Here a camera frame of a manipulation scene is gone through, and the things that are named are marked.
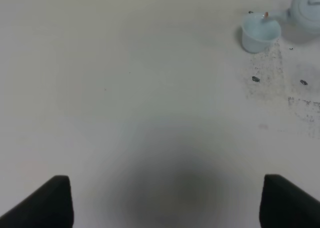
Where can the light blue teacup left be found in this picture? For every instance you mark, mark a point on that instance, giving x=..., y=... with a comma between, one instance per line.
x=259, y=33

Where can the light blue porcelain teapot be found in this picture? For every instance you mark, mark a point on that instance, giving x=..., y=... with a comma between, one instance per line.
x=303, y=13

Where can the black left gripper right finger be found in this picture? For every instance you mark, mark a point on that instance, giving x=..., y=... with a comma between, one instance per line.
x=283, y=204

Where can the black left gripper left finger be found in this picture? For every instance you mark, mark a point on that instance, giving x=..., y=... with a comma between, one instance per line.
x=51, y=205

